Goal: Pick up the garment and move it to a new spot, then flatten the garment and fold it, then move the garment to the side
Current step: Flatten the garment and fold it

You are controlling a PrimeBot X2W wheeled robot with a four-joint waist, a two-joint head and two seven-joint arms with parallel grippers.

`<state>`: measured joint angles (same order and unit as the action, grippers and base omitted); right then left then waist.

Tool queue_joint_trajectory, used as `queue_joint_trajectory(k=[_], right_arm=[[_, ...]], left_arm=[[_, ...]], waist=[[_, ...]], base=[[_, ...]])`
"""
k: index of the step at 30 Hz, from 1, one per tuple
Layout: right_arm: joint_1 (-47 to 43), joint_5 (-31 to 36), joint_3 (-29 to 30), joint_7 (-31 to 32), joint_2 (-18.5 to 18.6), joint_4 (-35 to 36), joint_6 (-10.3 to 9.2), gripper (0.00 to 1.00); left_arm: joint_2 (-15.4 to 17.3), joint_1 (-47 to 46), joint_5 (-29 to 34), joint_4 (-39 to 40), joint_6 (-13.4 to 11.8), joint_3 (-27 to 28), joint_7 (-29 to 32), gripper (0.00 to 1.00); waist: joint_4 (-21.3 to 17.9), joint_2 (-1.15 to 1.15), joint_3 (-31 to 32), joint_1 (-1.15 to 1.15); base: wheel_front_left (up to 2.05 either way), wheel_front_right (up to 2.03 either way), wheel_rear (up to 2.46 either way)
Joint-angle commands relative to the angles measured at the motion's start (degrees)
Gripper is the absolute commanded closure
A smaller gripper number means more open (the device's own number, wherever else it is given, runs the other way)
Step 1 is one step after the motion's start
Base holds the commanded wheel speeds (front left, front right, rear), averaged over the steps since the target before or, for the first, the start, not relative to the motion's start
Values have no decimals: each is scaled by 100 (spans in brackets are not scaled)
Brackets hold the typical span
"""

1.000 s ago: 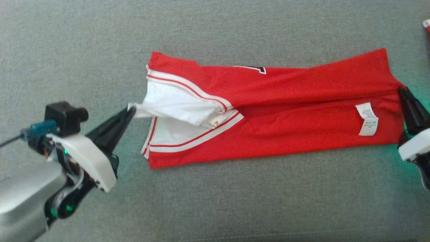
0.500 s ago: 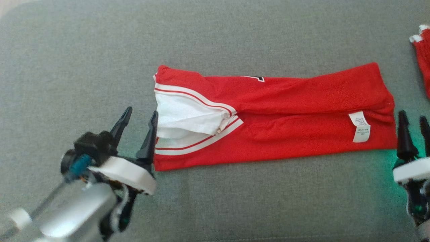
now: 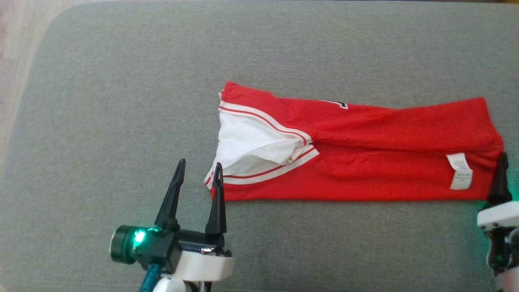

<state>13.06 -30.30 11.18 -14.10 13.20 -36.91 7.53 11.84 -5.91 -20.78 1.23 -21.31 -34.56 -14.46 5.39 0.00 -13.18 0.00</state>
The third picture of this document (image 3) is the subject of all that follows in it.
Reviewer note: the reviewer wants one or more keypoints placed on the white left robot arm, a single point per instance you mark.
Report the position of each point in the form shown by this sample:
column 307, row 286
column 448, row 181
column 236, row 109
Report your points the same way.
column 174, row 286

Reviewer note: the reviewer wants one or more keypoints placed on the grey fabric sofa seat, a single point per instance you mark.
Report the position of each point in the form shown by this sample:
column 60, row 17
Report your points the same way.
column 284, row 243

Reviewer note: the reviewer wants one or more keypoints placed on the red white-panelled sports garment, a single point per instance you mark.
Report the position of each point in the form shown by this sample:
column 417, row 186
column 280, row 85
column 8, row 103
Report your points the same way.
column 365, row 134

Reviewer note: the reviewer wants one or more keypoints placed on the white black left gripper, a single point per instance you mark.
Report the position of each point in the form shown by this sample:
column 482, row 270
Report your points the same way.
column 202, row 263

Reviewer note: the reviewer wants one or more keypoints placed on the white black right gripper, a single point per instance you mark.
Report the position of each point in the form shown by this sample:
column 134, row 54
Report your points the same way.
column 500, row 221

